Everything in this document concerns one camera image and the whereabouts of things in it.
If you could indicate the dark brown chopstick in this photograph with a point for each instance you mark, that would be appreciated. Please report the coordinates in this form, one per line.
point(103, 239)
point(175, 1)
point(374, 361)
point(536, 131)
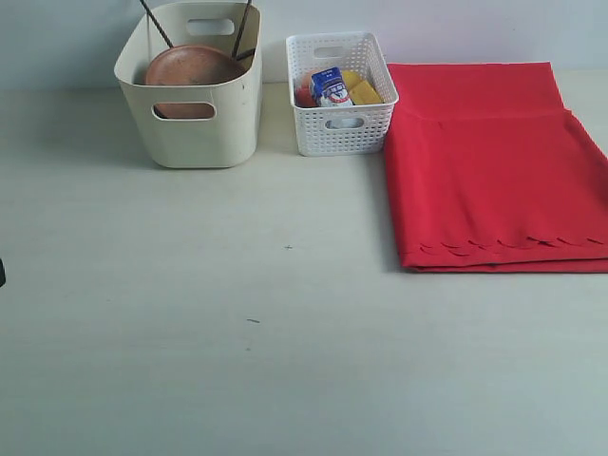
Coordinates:
point(156, 23)
point(241, 28)

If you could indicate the red sausage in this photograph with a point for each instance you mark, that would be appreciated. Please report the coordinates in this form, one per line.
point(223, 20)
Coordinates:
point(303, 97)

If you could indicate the white blue milk carton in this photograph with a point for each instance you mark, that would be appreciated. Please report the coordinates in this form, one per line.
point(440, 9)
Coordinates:
point(328, 88)

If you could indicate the yellow cheese wedge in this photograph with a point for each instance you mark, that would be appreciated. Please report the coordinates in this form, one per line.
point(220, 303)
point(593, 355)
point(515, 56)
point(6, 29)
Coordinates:
point(360, 90)

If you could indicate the red table cloth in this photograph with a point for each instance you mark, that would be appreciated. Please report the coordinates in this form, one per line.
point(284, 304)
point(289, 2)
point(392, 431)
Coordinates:
point(489, 172)

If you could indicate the brown wooden spoon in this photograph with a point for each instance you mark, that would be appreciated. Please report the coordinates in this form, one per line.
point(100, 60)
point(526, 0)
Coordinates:
point(246, 54)

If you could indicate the cream plastic tub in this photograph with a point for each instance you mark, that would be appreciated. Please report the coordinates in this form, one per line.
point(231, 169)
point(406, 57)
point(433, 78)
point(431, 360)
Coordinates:
point(230, 137)

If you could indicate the white perforated plastic basket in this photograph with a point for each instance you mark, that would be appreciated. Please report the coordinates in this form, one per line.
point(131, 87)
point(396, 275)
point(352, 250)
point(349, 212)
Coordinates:
point(334, 131)

